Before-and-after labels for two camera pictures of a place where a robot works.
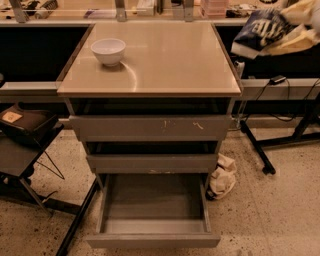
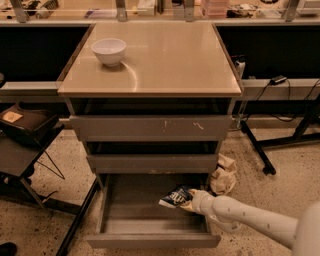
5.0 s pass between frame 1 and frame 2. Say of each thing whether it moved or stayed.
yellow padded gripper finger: moved
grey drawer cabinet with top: stayed
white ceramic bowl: stayed
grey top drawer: stayed
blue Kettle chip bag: moved
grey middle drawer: stayed
